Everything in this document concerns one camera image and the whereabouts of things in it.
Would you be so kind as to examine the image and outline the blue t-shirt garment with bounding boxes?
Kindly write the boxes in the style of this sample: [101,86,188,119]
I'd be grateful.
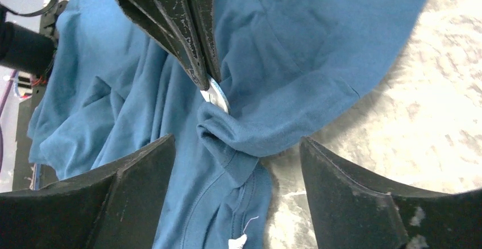
[28,0,426,248]

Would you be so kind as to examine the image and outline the round white brooch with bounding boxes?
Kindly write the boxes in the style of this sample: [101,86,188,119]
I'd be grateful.
[200,76,230,114]

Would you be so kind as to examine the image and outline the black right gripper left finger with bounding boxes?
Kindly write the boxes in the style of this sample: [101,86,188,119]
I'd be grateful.
[1,135,176,248]

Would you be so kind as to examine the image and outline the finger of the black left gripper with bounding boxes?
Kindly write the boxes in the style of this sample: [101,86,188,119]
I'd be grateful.
[115,0,210,90]
[188,0,221,82]

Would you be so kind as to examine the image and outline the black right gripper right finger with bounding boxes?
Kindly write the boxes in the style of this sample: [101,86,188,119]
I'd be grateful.
[299,137,481,248]

